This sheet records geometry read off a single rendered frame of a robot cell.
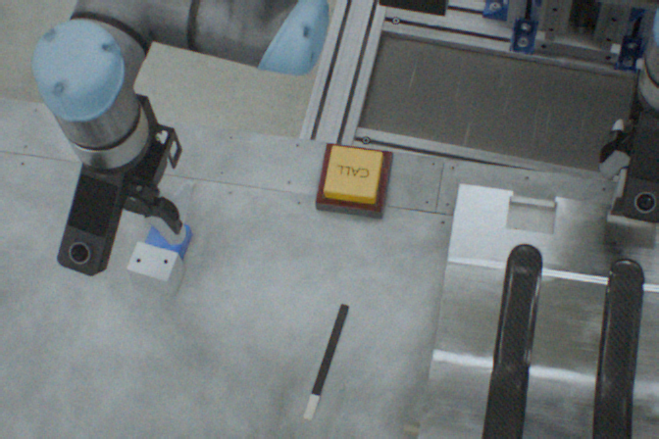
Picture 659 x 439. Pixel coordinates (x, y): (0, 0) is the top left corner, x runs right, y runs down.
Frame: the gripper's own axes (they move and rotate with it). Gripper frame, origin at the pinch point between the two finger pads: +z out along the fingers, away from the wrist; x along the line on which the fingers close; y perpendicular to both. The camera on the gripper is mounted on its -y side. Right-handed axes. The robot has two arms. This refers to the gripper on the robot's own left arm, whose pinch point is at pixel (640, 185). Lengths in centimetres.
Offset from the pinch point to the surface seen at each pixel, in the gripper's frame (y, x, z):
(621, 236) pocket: -7.4, 1.2, -1.7
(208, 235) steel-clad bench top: -15, 48, 5
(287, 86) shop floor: 45, 62, 85
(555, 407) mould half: -28.9, 4.8, -5.0
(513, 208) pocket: -6.7, 13.4, -1.7
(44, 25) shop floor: 48, 112, 84
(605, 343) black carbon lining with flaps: -20.5, 0.9, -3.6
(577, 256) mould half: -11.8, 5.6, -4.4
